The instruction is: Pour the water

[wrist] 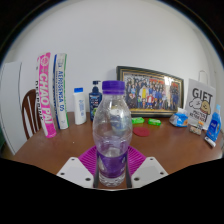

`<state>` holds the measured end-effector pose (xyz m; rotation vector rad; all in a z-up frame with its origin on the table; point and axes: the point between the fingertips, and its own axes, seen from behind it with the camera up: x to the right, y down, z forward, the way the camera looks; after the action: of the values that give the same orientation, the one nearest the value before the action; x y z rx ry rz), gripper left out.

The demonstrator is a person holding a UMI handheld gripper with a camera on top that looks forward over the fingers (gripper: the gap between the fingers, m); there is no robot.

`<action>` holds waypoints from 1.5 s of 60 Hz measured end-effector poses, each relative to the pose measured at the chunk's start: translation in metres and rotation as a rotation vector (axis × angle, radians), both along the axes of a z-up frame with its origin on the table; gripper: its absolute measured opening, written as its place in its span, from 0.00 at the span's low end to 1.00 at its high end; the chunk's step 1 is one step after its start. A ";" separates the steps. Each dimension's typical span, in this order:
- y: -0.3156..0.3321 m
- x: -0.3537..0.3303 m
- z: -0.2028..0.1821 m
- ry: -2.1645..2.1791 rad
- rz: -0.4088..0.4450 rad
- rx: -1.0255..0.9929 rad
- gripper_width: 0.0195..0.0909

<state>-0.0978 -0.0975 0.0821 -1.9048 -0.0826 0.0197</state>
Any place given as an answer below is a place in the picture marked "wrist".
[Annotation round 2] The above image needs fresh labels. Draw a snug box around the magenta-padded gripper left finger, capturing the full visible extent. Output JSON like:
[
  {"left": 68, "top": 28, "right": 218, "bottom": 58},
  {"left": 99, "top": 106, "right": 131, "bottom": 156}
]
[{"left": 56, "top": 145, "right": 99, "bottom": 189}]

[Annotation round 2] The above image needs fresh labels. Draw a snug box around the clear purple-capped water bottle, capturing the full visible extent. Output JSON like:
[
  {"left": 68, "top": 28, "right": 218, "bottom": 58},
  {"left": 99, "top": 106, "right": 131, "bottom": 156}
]
[{"left": 92, "top": 80, "right": 134, "bottom": 188}]

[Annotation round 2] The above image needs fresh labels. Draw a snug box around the pink shuttlecock tube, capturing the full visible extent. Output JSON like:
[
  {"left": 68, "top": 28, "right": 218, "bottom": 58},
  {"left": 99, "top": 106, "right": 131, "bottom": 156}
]
[{"left": 35, "top": 52, "right": 58, "bottom": 139}]

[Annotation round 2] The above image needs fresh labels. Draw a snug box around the small flat patterned box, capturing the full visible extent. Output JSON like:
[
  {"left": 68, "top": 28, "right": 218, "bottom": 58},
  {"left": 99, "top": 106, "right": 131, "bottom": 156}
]
[{"left": 188, "top": 124, "right": 203, "bottom": 136}]

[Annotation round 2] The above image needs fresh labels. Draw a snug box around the blue detergent bottle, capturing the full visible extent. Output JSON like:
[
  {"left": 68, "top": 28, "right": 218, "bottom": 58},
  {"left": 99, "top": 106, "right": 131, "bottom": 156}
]
[{"left": 204, "top": 104, "right": 223, "bottom": 143}]

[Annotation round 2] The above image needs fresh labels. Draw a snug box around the white green shuttlecock tube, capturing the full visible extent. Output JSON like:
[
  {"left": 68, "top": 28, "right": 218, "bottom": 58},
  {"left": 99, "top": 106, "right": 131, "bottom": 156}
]
[{"left": 52, "top": 52, "right": 70, "bottom": 131}]

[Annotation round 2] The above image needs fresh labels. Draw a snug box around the flat round red coaster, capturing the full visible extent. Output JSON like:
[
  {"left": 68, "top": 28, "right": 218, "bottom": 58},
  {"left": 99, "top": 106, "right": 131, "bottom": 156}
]
[{"left": 132, "top": 126, "right": 151, "bottom": 138}]

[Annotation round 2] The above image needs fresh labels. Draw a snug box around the white paper gift bag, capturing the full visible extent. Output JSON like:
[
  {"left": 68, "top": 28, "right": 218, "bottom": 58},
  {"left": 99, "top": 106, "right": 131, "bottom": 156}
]
[{"left": 184, "top": 69, "right": 217, "bottom": 131}]

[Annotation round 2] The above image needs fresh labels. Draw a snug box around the white flat board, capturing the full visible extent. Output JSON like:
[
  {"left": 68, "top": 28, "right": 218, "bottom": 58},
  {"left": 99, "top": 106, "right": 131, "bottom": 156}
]
[{"left": 0, "top": 61, "right": 28, "bottom": 156}]

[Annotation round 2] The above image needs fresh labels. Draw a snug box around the white blue-capped lotion bottle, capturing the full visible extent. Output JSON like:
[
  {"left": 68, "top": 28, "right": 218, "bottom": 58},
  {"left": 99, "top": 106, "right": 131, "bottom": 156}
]
[{"left": 73, "top": 87, "right": 88, "bottom": 126}]

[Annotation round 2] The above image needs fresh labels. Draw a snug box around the dark blue pump bottle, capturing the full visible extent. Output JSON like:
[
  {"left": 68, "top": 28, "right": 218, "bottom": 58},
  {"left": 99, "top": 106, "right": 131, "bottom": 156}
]
[{"left": 88, "top": 80, "right": 103, "bottom": 122}]

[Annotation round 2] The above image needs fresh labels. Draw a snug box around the small white tube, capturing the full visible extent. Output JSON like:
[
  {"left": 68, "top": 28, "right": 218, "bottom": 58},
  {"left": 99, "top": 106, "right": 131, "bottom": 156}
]
[{"left": 203, "top": 135, "right": 217, "bottom": 148}]

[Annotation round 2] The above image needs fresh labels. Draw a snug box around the framed group photo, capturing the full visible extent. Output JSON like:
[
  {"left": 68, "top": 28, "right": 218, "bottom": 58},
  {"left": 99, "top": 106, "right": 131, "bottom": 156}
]
[{"left": 116, "top": 65, "right": 185, "bottom": 118}]

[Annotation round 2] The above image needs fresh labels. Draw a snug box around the blue tissue pack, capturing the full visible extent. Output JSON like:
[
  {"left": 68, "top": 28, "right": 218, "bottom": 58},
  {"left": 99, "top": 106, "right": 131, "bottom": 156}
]
[{"left": 168, "top": 107, "right": 189, "bottom": 128}]

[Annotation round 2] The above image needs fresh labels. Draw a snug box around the brown wooden chair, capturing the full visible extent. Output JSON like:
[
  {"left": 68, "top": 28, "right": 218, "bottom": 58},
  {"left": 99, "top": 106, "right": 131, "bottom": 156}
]
[{"left": 21, "top": 88, "right": 44, "bottom": 140}]

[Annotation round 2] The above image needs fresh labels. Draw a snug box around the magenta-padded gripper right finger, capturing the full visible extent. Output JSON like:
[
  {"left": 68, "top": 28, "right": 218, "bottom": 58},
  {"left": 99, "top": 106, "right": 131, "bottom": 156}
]
[{"left": 124, "top": 145, "right": 169, "bottom": 189}]

